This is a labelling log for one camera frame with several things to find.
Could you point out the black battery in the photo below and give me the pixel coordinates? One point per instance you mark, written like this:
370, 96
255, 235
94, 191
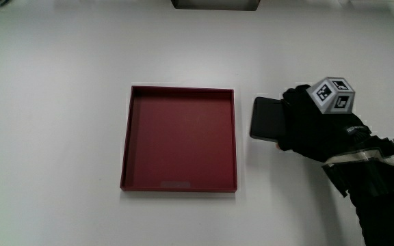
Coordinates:
268, 119

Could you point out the dark grey box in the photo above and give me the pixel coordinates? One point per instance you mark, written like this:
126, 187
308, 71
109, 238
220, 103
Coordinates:
215, 4

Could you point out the red square tray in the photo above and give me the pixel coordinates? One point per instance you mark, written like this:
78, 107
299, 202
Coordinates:
183, 143

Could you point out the white desk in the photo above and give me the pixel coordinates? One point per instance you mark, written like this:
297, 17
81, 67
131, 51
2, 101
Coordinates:
53, 119

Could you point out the person's right hand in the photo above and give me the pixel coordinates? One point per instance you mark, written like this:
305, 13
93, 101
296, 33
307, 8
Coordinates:
311, 131

